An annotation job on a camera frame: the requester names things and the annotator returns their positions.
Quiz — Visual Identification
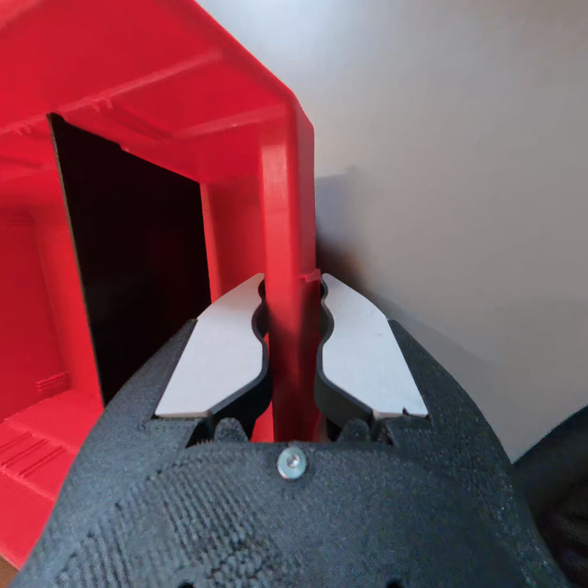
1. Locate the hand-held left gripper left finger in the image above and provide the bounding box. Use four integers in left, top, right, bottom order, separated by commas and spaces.
155, 273, 273, 440

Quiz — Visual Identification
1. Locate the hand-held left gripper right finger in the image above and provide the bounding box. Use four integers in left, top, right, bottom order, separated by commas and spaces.
315, 273, 429, 426

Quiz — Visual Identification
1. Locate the red plastic bin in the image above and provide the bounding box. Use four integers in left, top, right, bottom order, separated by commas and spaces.
0, 0, 322, 571

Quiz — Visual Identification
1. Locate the black bin divider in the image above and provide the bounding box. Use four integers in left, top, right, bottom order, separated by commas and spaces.
48, 112, 213, 406

